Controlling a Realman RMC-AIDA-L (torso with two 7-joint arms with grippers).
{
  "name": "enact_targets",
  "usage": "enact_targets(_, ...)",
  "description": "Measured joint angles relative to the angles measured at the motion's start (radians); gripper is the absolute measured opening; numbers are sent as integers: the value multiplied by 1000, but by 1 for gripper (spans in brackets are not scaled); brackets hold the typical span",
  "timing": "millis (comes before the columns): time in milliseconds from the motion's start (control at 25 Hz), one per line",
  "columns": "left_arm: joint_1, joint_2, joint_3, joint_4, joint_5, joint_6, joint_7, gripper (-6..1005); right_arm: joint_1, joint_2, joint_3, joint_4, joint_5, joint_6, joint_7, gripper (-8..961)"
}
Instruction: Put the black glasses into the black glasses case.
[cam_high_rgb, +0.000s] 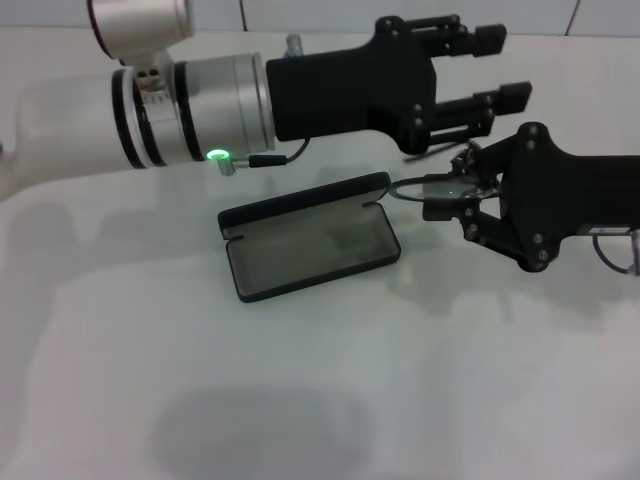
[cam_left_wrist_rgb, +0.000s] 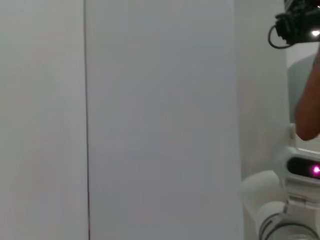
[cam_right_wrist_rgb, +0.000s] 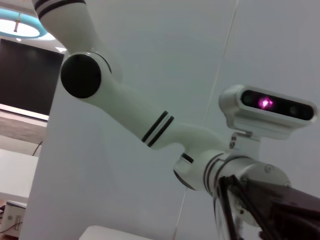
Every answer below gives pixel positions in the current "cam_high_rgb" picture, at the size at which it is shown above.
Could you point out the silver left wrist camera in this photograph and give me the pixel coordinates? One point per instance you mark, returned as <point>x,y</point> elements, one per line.
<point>145,25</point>

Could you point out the black glasses case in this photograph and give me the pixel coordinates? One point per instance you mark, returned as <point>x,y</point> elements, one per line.
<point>310,255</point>

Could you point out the black glasses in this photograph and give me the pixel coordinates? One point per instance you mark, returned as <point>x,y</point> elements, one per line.
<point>415,189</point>

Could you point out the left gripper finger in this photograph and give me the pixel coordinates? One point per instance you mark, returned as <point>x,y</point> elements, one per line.
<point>512,97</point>

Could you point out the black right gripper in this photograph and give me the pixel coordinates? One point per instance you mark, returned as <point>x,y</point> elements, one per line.
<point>575,190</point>

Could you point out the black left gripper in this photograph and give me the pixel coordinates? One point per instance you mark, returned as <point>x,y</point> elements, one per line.
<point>350,95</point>

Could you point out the small silver connector stub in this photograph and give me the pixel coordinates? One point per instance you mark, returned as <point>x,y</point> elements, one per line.
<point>294,46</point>

